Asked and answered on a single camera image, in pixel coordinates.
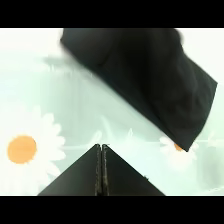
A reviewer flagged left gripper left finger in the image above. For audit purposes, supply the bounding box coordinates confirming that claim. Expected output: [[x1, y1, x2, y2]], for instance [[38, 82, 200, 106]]
[[37, 143, 102, 197]]

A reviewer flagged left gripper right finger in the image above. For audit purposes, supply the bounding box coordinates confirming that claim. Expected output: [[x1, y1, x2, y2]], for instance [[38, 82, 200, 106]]
[[101, 143, 166, 197]]

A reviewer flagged dark grey shirt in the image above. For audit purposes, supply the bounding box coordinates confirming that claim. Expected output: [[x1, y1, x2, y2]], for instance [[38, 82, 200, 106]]
[[59, 28, 218, 153]]

